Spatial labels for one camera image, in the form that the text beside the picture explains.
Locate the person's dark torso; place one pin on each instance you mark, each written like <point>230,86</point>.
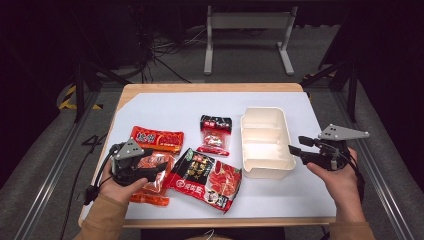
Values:
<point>233,233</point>

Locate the large black red packet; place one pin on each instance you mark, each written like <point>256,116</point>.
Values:
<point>203,180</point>

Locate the small black red packet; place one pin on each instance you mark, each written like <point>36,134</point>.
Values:
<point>215,136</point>

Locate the orange clear seasoning packet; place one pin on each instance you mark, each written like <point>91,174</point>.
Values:
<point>160,140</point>

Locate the aluminium rail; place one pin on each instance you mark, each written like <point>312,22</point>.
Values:
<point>376,173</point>
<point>56,166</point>

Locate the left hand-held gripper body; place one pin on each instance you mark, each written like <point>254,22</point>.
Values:
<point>128,151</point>

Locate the white plastic divided bin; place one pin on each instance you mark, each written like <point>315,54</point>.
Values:
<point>266,150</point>

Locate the person's left hand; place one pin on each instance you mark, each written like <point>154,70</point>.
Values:
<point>116,191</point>

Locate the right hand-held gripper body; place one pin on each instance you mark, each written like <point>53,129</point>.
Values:
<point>333,133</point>

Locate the yellow black hazard tape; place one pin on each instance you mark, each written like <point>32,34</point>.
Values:
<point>68,100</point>

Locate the white metal stand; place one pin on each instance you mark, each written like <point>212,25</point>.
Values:
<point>250,20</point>

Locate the white table mat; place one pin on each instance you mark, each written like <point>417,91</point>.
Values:
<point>186,106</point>

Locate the person's right hand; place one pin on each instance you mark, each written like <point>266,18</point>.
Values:
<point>341,183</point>

